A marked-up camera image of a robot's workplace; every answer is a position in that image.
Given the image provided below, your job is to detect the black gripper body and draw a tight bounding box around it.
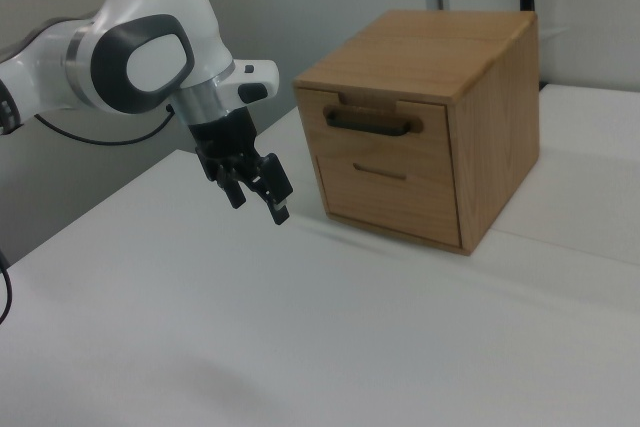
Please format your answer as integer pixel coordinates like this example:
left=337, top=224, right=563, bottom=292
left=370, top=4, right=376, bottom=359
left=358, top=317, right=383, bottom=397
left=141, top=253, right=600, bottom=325
left=188, top=107, right=262, bottom=184

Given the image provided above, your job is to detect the wooden drawer with black handle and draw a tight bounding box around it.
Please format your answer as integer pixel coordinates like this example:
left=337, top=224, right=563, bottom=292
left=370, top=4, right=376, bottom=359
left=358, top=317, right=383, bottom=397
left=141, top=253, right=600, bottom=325
left=295, top=88, right=454, bottom=169

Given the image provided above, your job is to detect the wooden drawer with cutout grip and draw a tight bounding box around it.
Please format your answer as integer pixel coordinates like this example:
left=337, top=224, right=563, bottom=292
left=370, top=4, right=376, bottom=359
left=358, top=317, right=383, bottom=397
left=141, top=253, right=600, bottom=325
left=317, top=154, right=463, bottom=249

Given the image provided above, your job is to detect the wooden two-drawer cabinet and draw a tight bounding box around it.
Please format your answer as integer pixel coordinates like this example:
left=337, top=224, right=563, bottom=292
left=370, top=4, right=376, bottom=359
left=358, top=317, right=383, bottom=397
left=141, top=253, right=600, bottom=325
left=292, top=9, right=541, bottom=256

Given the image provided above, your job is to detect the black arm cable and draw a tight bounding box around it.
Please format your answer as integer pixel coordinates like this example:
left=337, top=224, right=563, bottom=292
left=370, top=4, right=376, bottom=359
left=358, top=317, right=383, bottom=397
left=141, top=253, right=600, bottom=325
left=33, top=104, right=176, bottom=146

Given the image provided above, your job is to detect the thin black cable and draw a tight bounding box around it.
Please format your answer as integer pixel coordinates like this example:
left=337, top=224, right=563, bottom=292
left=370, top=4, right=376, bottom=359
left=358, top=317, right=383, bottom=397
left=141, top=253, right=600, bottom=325
left=0, top=246, right=13, bottom=327

